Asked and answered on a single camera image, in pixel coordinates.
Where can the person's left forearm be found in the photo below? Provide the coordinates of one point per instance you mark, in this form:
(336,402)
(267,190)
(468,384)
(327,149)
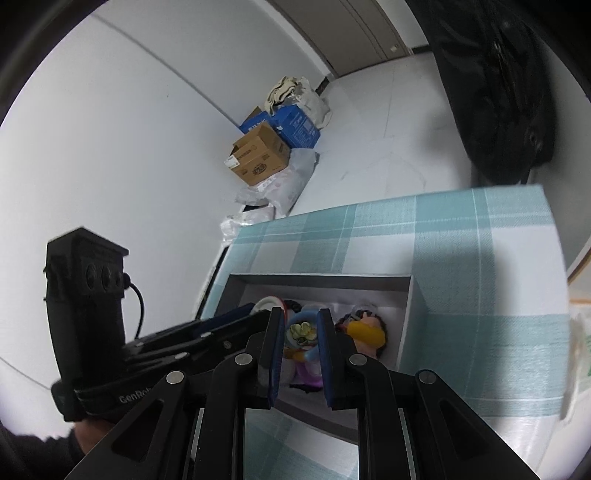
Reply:
(32,454)

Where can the yellow flower hair clip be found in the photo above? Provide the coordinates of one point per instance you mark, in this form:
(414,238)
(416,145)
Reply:
(302,332)

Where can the clear plastic bag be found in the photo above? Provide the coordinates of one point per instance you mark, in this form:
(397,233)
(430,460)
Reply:
(286,184)

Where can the cream canvas bag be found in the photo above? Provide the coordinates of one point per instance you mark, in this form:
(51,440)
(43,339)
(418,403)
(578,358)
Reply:
(295,94)

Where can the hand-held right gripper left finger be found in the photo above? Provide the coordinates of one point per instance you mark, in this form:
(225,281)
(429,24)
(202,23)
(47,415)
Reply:
(277,355)

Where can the blue cardboard carton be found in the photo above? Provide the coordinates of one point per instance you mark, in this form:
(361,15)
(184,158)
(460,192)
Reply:
(300,124)

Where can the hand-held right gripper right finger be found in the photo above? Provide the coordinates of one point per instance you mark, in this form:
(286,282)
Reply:
(327,360)

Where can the white plastic packets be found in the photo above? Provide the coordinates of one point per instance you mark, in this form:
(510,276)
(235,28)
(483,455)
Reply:
(244,221)

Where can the black coat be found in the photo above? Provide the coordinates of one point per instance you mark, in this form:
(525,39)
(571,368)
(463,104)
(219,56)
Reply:
(489,92)

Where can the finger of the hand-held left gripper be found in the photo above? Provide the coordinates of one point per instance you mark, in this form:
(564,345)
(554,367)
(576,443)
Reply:
(207,325)
(217,344)

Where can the teal checked tablecloth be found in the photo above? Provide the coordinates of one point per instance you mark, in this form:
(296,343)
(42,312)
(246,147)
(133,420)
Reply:
(485,300)

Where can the brown cardboard carton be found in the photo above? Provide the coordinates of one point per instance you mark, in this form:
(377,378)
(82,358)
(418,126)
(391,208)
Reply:
(258,157)

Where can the grey cardboard box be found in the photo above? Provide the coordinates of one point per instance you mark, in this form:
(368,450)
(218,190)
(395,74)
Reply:
(418,323)

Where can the blue pacifier with flower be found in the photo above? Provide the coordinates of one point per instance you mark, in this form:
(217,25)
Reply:
(308,355)

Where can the white bangle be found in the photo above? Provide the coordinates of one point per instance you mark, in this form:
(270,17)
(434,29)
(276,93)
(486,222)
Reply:
(265,305)

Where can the grey door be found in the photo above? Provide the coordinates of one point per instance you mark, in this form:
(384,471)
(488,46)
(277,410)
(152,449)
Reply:
(351,32)

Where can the person's left hand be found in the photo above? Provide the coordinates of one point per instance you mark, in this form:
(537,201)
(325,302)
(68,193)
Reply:
(94,438)

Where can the white green-printed plastic bag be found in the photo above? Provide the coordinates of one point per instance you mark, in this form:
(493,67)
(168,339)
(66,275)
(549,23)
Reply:
(579,369)

